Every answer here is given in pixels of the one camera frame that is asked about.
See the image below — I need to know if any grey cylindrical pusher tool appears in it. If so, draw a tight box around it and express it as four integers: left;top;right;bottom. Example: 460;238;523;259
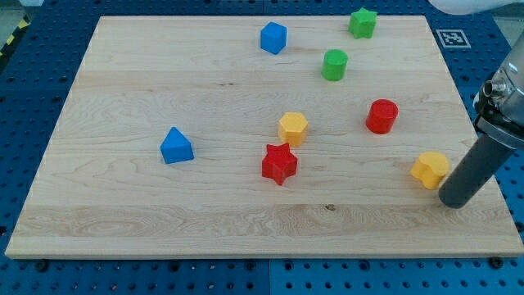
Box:
438;134;516;209

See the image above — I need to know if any red star block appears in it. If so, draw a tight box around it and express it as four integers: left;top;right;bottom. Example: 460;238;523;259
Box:
261;143;298;185

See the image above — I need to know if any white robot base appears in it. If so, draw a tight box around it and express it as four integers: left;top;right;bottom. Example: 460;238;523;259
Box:
428;0;523;16

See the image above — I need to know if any fiducial marker tag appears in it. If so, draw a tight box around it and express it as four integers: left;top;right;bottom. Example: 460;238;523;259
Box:
436;29;471;48

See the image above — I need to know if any blue triangle block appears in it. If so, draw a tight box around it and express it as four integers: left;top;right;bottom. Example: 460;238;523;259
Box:
160;127;194;164

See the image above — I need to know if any green cylinder block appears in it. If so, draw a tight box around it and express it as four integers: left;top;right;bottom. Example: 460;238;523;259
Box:
321;49;348;81

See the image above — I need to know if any red cylinder block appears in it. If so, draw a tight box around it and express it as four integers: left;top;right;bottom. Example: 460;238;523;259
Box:
365;98;399;134

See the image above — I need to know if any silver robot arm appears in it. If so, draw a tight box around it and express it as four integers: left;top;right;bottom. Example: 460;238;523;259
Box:
438;37;523;209

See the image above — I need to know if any green star block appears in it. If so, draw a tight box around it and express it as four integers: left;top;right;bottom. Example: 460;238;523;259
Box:
348;7;377;39

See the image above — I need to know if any yellow hexagon block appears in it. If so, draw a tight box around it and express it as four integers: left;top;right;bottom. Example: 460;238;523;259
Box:
278;112;309;147

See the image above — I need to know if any yellow heart block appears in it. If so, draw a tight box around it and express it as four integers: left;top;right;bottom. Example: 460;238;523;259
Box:
410;152;450;190

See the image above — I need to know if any wooden board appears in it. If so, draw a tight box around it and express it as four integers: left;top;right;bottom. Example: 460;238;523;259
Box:
6;16;523;259

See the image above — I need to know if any blue cube block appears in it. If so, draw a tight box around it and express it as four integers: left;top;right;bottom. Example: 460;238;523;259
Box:
260;22;287;55

